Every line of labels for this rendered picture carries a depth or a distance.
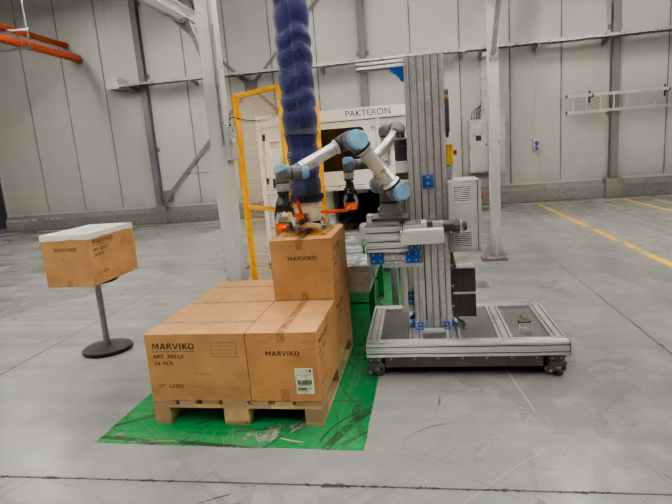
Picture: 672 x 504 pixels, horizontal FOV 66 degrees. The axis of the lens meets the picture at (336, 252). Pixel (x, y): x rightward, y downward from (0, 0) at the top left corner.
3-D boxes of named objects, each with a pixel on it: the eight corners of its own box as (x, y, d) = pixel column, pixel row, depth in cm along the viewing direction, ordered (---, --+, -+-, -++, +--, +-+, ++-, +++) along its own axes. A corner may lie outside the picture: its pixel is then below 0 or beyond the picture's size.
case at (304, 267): (296, 278, 394) (292, 226, 387) (348, 276, 387) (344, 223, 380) (275, 301, 336) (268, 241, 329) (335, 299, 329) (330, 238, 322)
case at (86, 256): (97, 269, 450) (89, 224, 443) (138, 268, 442) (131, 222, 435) (47, 288, 392) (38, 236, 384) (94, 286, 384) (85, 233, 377)
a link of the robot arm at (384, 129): (378, 191, 379) (391, 118, 378) (366, 191, 391) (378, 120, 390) (390, 194, 386) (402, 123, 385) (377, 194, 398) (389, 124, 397)
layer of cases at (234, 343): (229, 329, 412) (223, 280, 405) (351, 327, 394) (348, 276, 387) (153, 400, 297) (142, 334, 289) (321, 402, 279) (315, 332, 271)
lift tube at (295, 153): (295, 200, 363) (281, 45, 343) (325, 199, 359) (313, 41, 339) (287, 204, 341) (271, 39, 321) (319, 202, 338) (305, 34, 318)
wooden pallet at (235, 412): (231, 345, 415) (229, 329, 412) (353, 344, 397) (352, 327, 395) (156, 423, 299) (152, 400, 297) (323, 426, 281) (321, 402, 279)
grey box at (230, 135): (234, 160, 478) (231, 127, 473) (240, 159, 477) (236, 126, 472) (226, 160, 459) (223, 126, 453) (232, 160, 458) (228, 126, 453)
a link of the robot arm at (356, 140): (404, 191, 327) (350, 125, 307) (416, 192, 313) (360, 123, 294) (392, 204, 325) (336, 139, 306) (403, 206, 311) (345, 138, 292)
